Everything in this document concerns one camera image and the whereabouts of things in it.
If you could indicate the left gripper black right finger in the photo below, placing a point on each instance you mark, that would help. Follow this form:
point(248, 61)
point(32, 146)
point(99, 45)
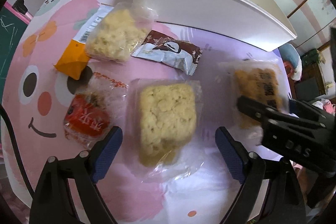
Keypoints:
point(247, 168)

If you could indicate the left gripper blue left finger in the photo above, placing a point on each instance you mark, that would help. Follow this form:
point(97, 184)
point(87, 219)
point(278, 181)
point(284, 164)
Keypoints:
point(89, 167)

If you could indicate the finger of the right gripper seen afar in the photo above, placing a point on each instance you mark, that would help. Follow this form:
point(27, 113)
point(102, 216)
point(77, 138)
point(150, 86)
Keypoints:
point(260, 112)

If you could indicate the orange biscuit clear pack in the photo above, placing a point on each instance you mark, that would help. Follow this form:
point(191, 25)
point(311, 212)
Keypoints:
point(260, 80)

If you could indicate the red label snack clear pack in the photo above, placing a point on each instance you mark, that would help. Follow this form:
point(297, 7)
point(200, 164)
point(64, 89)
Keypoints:
point(95, 109)

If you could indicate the pale rice crisp square pack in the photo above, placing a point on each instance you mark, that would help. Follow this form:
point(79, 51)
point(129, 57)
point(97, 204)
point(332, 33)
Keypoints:
point(163, 119)

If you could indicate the brown white foil snack pack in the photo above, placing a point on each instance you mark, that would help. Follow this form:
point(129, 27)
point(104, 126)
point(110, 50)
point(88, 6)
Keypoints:
point(178, 54)

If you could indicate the orange white barcode snack pack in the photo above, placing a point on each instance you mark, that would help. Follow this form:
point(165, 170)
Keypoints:
point(74, 59)

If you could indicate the pink plastic stool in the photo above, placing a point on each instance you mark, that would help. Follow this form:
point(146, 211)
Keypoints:
point(289, 69)

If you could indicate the cartoon face table cover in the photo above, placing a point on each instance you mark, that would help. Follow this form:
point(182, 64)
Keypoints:
point(36, 98)

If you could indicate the green chalkboard pink frame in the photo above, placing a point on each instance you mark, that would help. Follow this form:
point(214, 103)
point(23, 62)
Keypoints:
point(13, 25)

